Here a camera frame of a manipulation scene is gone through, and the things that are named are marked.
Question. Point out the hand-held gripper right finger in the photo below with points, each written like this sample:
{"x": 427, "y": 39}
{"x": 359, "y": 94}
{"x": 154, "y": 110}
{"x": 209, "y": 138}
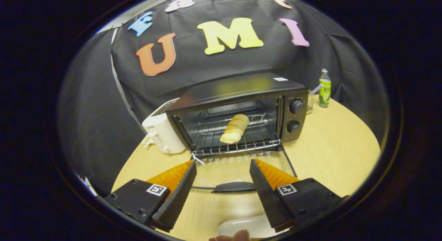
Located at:
{"x": 266, "y": 198}

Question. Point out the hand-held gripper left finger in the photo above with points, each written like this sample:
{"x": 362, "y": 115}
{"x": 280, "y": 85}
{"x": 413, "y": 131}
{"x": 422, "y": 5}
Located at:
{"x": 178, "y": 198}

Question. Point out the golden bread roll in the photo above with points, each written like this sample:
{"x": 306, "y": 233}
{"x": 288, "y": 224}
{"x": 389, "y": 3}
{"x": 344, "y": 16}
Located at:
{"x": 235, "y": 128}

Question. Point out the black toaster oven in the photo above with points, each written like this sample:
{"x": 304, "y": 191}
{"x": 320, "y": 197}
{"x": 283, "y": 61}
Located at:
{"x": 241, "y": 87}

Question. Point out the white pop-up toaster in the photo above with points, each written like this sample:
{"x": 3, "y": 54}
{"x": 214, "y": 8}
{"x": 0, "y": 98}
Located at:
{"x": 164, "y": 134}

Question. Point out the white oval plate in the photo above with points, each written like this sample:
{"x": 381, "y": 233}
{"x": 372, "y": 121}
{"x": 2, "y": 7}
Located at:
{"x": 241, "y": 225}

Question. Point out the green label drink bottle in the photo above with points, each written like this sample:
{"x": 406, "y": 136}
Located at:
{"x": 325, "y": 90}

